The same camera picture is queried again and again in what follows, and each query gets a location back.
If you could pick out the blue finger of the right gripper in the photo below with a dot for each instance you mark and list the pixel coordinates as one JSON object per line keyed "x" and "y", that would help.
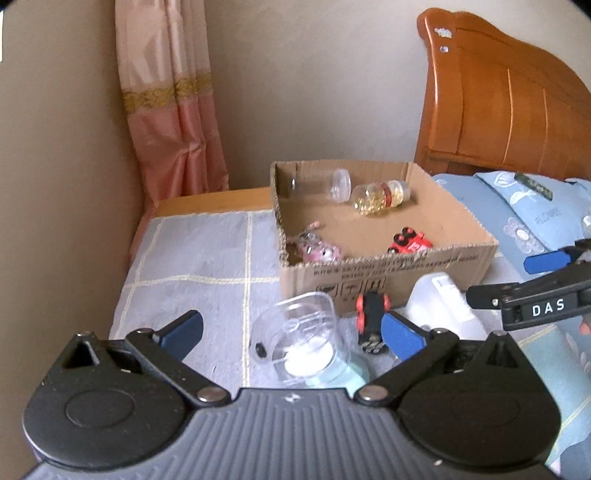
{"x": 549, "y": 261}

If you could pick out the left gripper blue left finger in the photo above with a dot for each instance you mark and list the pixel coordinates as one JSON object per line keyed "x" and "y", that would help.
{"x": 180, "y": 336}

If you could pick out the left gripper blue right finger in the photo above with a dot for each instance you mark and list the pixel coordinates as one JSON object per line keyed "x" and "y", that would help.
{"x": 403, "y": 338}

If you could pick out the black toy car red wheels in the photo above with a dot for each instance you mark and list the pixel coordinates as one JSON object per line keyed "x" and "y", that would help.
{"x": 370, "y": 309}

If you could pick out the white translucent plastic box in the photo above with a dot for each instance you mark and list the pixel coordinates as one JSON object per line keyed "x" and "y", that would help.
{"x": 436, "y": 302}

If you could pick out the red wooden toy truck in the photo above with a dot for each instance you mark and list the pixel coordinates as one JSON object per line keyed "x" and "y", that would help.
{"x": 409, "y": 241}

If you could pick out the clear plastic tape dispenser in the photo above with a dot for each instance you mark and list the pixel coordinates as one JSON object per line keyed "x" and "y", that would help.
{"x": 299, "y": 343}

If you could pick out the pink trinkets plastic bag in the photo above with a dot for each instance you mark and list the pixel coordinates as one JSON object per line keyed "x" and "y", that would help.
{"x": 311, "y": 248}

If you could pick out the blue floral pillow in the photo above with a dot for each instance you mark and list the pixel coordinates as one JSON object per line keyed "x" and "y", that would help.
{"x": 522, "y": 220}

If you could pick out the teal yellow cloth mat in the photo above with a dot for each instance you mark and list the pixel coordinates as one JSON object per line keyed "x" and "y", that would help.
{"x": 561, "y": 356}

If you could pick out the cardboard box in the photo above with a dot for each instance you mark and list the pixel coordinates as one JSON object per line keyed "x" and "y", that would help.
{"x": 462, "y": 247}

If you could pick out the bottle of gold capsules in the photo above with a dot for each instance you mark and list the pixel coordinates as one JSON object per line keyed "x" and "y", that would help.
{"x": 374, "y": 198}

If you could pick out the wooden nightstand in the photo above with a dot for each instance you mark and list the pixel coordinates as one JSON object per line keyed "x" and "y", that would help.
{"x": 216, "y": 202}

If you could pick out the wooden headboard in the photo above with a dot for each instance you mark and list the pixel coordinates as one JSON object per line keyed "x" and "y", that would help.
{"x": 493, "y": 102}

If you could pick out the empty clear plastic bottle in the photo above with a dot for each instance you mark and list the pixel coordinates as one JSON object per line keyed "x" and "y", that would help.
{"x": 328, "y": 184}

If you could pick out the pink gold curtain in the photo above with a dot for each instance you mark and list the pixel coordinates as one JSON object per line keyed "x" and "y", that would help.
{"x": 166, "y": 84}

